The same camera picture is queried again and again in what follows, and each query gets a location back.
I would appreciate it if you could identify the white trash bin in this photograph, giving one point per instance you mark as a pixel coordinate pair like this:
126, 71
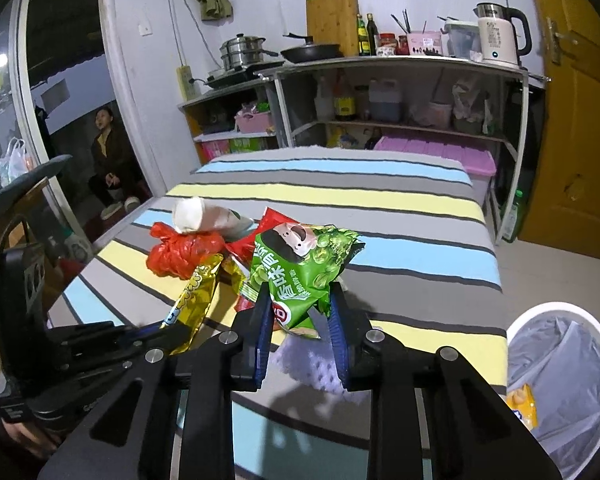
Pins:
560, 384

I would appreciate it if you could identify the pink utensil holder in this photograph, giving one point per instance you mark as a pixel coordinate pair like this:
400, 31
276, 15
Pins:
425, 43

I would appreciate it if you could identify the wall power strip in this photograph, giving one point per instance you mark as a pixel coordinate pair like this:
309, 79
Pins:
186, 82

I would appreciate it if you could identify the red lid jar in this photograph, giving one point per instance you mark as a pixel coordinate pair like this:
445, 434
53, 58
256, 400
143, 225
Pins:
387, 44

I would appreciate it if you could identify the white electric kettle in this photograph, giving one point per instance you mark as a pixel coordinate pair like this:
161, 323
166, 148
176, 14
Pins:
498, 37

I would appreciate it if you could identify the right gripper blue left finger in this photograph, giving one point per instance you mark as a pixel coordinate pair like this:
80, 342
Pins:
254, 328

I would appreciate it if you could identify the striped tablecloth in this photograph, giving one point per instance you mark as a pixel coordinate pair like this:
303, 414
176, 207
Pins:
402, 234

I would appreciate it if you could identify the clear plastic container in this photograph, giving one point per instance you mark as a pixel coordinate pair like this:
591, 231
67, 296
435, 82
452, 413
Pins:
463, 40

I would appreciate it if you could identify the red plastic bag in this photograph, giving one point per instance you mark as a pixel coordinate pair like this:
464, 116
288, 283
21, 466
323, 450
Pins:
178, 254

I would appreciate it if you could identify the induction cooker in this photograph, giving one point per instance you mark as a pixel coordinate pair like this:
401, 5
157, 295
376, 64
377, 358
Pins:
237, 75

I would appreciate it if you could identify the pink basket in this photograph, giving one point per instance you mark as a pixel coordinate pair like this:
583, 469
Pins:
258, 122

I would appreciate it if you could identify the yellow wooden door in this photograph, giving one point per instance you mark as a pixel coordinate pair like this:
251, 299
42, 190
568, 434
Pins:
564, 210

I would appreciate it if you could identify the steel steamer pot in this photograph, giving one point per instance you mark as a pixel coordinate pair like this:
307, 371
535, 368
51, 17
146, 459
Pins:
243, 50

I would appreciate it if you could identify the white paper cup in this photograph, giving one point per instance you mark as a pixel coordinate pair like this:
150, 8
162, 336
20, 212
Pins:
196, 215

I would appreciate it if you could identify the operator left hand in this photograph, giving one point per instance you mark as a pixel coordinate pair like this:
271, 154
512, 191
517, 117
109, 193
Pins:
33, 439

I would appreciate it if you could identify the seated person in background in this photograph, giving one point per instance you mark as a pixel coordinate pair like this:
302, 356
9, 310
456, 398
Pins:
117, 181

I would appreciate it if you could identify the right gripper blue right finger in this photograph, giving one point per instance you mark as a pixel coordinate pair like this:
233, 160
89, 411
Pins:
347, 331

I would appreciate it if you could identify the white metal shelf rack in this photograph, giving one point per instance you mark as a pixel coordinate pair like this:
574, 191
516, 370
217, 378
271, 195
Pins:
447, 100

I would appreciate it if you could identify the green snack bag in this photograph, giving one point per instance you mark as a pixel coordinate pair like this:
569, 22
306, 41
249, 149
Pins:
299, 262

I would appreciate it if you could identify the wooden cutting board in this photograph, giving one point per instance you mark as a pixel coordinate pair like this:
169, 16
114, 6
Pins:
334, 22

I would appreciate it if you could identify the dark sauce bottle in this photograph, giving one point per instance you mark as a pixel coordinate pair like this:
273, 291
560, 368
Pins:
372, 33

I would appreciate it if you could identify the grey bin liner bag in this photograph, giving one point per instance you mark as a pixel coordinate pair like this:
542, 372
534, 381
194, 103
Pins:
555, 374

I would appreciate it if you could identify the green oil bottle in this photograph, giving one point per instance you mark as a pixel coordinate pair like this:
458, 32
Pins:
363, 41

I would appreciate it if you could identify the black frying pan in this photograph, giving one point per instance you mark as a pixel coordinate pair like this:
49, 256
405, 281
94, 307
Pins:
310, 51

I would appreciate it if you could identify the green bottle on floor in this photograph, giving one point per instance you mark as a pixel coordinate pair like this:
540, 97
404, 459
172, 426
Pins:
511, 222

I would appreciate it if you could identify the blue liquid jug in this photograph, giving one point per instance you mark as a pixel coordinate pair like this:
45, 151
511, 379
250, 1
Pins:
385, 100

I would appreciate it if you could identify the yellow snack wrapper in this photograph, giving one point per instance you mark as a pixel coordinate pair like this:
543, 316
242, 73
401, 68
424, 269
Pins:
191, 307

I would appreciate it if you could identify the wooden side shelf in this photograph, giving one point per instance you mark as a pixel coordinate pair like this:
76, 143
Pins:
211, 120

